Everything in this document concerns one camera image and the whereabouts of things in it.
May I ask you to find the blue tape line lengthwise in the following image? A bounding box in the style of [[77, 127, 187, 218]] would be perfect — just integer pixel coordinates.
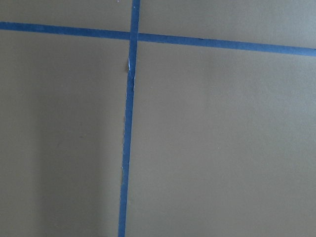
[[118, 0, 140, 237]]

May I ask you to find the blue tape line crosswise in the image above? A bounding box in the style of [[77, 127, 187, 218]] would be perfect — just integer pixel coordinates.
[[0, 22, 316, 57]]

